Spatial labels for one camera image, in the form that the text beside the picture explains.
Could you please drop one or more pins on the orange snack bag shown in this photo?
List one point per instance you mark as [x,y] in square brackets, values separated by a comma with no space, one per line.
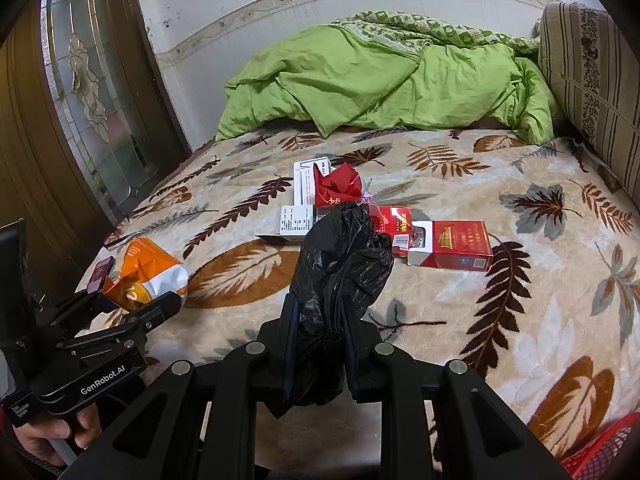
[150,270]

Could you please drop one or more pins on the red plastic basket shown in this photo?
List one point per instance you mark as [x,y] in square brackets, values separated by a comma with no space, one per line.
[607,452]

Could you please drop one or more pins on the black plastic bag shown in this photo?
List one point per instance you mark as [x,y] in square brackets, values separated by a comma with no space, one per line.
[340,260]

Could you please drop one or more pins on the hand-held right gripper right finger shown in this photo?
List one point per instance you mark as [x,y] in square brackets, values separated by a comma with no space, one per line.
[351,347]

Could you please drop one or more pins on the brown wooden door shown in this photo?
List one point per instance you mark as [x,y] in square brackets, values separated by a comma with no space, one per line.
[30,135]

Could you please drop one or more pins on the small maroon packet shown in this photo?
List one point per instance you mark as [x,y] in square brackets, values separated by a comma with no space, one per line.
[100,272]

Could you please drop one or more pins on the striped brown cushion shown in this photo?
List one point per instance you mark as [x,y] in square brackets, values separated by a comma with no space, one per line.
[590,85]

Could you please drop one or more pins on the leaf print blanket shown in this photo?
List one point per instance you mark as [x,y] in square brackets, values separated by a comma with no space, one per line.
[500,320]

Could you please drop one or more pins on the large white box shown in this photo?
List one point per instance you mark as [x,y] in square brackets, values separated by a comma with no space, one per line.
[304,185]

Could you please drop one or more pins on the person's left hand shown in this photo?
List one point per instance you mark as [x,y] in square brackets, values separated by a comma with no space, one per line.
[50,440]

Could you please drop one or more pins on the open red cigarette pack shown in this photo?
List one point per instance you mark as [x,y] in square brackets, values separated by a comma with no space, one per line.
[455,247]

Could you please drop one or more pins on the patterned glass door panel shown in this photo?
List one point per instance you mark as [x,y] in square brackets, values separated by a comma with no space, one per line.
[90,85]

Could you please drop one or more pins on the small white box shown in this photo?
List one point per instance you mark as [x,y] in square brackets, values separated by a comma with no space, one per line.
[297,221]

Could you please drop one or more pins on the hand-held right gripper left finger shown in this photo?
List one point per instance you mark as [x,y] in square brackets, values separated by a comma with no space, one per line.
[290,345]

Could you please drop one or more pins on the crumpled red wrapper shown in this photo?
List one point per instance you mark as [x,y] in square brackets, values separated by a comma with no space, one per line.
[337,185]

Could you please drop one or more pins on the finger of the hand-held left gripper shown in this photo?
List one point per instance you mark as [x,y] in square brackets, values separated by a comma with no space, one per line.
[150,312]
[82,310]

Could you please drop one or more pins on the flattened red cigarette pack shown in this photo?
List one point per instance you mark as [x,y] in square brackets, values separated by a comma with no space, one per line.
[392,222]

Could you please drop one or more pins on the green white patterned quilt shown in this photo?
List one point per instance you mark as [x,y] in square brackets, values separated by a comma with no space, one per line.
[440,27]

